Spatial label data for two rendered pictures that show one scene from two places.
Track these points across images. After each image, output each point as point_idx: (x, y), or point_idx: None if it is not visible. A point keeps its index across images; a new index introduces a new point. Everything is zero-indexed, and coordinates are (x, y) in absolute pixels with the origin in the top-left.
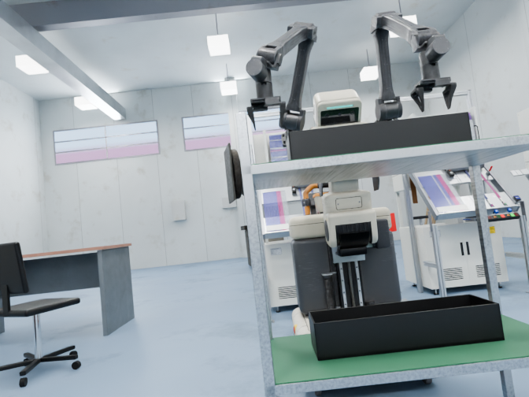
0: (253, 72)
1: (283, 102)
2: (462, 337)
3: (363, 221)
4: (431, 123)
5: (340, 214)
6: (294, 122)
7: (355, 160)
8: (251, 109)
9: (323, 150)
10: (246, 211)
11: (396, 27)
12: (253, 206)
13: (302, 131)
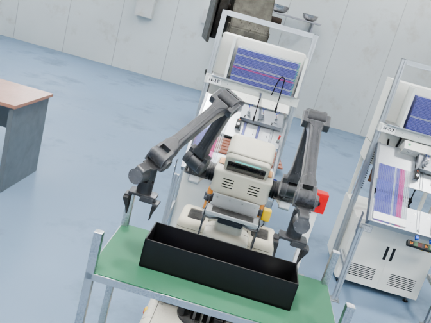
0: (133, 180)
1: (155, 205)
2: None
3: None
4: (264, 281)
5: None
6: (194, 166)
7: (174, 302)
8: (126, 199)
9: (167, 264)
10: (79, 304)
11: (305, 152)
12: (84, 302)
13: (156, 243)
